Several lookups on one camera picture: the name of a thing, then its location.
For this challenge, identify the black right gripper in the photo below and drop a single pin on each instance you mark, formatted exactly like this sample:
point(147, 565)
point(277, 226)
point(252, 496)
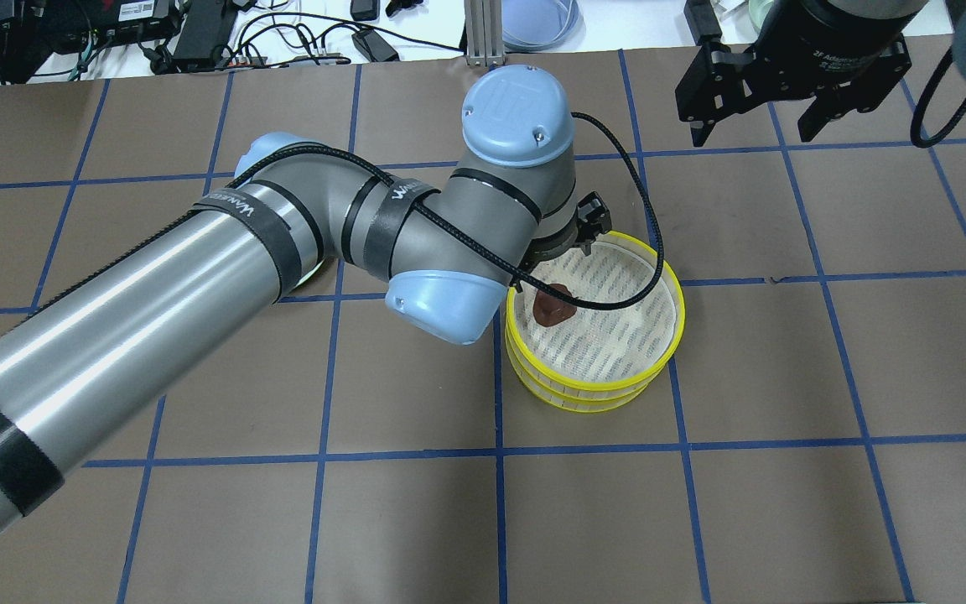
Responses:
point(837, 44)

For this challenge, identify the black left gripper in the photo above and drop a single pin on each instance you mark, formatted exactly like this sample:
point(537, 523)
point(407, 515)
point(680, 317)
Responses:
point(552, 248)

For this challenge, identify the brown half-round bun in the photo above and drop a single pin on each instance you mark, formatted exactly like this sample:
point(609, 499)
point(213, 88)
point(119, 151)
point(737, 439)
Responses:
point(550, 311)

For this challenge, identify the yellow steamer basket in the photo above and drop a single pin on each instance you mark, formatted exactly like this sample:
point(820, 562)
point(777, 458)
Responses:
point(570, 398)
point(596, 361)

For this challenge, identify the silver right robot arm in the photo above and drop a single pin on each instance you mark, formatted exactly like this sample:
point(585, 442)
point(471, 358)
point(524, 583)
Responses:
point(954, 56)

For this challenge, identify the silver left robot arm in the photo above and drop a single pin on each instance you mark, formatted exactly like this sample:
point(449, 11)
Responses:
point(89, 359)

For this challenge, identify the white steamer liner cloth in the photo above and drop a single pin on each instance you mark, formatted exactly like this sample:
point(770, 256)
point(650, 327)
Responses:
point(603, 346)

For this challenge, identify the black charger brick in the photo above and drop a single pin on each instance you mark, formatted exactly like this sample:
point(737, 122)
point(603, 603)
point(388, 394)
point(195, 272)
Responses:
point(702, 21)

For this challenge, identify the blue plate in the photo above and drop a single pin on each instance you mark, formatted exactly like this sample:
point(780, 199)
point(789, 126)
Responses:
point(537, 25)

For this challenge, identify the black power adapter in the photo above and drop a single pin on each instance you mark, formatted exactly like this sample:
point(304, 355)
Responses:
point(373, 47)

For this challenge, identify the mint green plate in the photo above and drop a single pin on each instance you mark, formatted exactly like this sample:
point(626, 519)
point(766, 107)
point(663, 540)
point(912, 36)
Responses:
point(311, 274)

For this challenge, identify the aluminium frame post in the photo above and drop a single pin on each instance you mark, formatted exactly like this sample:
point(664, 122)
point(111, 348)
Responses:
point(485, 45)

